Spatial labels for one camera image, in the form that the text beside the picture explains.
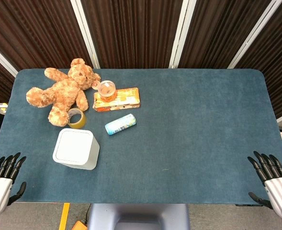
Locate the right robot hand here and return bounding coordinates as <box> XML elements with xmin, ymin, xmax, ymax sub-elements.
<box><xmin>247</xmin><ymin>150</ymin><xmax>282</xmax><ymax>220</ymax></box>

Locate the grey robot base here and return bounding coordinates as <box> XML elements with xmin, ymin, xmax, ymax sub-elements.
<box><xmin>87</xmin><ymin>204</ymin><xmax>191</xmax><ymax>230</ymax></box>

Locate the white square container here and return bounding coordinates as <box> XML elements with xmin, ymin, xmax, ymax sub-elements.
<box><xmin>52</xmin><ymin>128</ymin><xmax>101</xmax><ymax>171</ymax></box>

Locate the clear cup with orange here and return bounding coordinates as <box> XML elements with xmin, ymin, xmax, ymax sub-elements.
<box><xmin>98</xmin><ymin>80</ymin><xmax>118</xmax><ymax>103</ymax></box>

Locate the orange object on floor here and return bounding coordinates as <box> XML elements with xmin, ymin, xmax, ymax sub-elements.
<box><xmin>71</xmin><ymin>220</ymin><xmax>88</xmax><ymax>230</ymax></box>

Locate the clear packing tape roll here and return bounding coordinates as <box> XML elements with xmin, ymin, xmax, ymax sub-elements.
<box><xmin>67</xmin><ymin>107</ymin><xmax>88</xmax><ymax>129</ymax></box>

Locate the brown teddy bear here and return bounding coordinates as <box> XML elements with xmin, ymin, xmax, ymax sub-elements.
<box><xmin>26</xmin><ymin>58</ymin><xmax>102</xmax><ymax>127</ymax></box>

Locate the blue table mat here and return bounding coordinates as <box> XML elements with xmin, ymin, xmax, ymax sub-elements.
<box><xmin>0</xmin><ymin>69</ymin><xmax>282</xmax><ymax>206</ymax></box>

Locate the blue cylindrical packet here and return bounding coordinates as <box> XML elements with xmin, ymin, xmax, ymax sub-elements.
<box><xmin>104</xmin><ymin>113</ymin><xmax>137</xmax><ymax>137</ymax></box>

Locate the orange snack box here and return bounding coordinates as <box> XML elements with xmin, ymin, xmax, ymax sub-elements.
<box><xmin>93</xmin><ymin>87</ymin><xmax>141</xmax><ymax>113</ymax></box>

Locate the black cable on floor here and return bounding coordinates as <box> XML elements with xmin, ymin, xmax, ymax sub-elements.
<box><xmin>83</xmin><ymin>204</ymin><xmax>91</xmax><ymax>223</ymax></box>

